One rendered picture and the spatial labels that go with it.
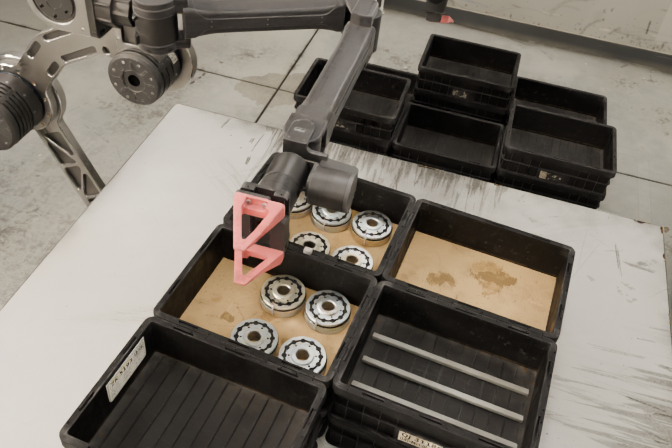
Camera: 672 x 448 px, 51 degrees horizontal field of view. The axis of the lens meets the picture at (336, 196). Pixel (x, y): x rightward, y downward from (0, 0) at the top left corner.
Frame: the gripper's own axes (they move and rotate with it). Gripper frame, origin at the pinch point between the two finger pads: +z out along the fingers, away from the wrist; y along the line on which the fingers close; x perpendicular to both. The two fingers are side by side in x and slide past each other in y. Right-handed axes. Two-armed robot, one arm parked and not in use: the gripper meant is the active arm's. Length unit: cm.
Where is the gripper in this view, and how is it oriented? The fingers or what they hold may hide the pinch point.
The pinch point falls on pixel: (241, 262)
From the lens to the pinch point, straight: 88.7
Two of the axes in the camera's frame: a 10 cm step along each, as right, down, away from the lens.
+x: -9.6, -2.4, 1.5
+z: -2.7, 6.3, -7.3
